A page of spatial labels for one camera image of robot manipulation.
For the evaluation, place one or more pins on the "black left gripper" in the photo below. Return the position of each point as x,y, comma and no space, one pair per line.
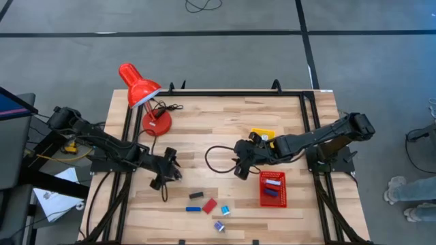
158,166

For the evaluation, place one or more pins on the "bright blue flash drive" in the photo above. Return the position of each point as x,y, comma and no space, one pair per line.
193,209

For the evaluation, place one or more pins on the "yellow plug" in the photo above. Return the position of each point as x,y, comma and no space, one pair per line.
71,148

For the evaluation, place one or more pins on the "white flash drive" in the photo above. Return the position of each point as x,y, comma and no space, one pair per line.
273,182

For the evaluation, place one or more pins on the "white paper sheet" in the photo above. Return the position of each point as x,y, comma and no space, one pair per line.
58,204

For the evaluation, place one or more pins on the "white tape roll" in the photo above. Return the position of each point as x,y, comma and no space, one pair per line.
80,205

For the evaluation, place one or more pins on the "red plastic basket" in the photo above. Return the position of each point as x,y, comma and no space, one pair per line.
282,200

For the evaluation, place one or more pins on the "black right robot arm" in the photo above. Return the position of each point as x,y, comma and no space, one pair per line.
306,141

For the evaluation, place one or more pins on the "wide red flash drive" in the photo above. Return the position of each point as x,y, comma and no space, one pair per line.
209,206

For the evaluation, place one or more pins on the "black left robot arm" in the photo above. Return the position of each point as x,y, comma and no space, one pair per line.
102,141

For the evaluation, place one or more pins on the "person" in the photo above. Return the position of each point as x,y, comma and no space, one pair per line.
419,188

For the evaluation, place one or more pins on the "black beam stand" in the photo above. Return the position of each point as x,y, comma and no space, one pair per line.
51,183

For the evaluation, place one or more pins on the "monitor with blue screen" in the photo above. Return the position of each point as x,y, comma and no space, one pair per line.
13,105

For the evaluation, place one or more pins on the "grey cabinet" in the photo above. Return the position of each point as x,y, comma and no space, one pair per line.
13,153

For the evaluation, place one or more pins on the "yellow plastic basket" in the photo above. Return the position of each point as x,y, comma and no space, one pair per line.
269,132

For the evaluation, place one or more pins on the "cyan power adapter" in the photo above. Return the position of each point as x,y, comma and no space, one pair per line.
225,210

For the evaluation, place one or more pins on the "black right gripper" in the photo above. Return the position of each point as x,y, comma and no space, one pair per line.
262,151

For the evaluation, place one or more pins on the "navy blue flash drive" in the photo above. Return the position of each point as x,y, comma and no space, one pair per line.
271,192

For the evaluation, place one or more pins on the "red desk lamp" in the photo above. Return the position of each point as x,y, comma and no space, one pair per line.
139,88

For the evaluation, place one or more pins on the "black flash drive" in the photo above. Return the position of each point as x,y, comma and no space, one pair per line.
196,195

